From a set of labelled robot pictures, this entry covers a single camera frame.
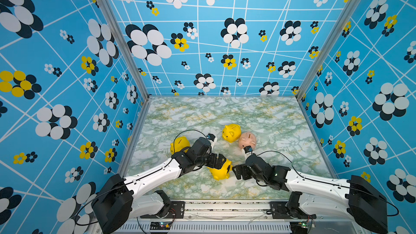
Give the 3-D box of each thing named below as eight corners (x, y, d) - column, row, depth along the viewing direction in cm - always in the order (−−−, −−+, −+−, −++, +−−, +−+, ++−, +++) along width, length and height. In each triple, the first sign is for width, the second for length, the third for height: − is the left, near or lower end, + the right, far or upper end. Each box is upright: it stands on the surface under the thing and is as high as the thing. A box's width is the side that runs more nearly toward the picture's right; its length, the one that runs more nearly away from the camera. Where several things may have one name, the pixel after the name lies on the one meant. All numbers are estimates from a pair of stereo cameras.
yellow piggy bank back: (222, 143, 98) (223, 135, 90) (222, 132, 103) (222, 123, 95) (239, 143, 98) (242, 135, 90) (238, 132, 103) (240, 123, 95)
